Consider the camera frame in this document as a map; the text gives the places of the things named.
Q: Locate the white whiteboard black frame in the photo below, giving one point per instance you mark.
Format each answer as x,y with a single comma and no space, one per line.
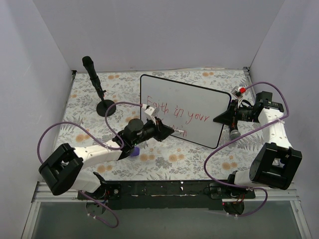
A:
186,107

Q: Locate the black round microphone stand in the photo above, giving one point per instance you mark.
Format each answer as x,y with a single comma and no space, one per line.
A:
104,105

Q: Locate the black silver microphone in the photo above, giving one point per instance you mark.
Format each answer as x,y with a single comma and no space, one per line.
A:
234,132

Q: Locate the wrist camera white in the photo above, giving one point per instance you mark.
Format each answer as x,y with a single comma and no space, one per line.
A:
150,112
238,92

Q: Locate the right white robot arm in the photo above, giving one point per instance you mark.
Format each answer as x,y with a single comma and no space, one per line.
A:
277,162

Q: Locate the purple foam microphone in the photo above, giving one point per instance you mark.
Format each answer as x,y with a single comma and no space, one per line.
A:
135,152

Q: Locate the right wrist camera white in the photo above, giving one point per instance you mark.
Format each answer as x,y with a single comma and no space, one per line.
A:
238,92

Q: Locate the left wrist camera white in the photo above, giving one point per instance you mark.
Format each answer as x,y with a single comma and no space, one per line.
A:
150,112

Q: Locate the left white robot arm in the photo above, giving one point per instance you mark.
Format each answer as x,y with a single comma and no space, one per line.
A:
64,168

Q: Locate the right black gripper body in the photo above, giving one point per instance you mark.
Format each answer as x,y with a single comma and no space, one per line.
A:
232,114

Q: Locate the black microphone on stand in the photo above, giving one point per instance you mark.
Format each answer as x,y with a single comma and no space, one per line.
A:
89,66

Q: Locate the floral patterned table mat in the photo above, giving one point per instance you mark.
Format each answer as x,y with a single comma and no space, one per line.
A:
172,159

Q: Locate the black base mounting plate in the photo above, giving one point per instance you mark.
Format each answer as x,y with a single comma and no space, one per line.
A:
190,194

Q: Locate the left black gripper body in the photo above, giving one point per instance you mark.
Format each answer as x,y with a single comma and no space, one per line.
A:
159,129

